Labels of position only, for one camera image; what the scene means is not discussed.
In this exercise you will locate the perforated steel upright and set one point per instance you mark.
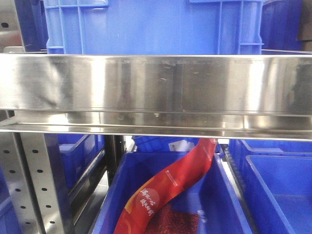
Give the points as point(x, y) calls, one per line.
point(34, 174)

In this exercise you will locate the blue bin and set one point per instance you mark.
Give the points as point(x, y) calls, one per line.
point(77, 152)
point(212, 198)
point(276, 179)

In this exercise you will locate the red snack bag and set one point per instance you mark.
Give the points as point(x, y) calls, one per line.
point(156, 192)

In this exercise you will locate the blue bin lower left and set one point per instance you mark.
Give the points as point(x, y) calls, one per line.
point(77, 152)

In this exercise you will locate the stainless steel shelf rail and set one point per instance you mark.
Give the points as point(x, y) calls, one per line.
point(229, 96)

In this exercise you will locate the blue bin lower right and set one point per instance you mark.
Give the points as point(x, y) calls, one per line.
point(276, 179)

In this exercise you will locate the blue bin lower centre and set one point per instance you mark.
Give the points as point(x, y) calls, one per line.
point(212, 198)

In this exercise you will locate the blue crate on shelf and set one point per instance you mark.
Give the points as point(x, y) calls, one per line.
point(154, 27)

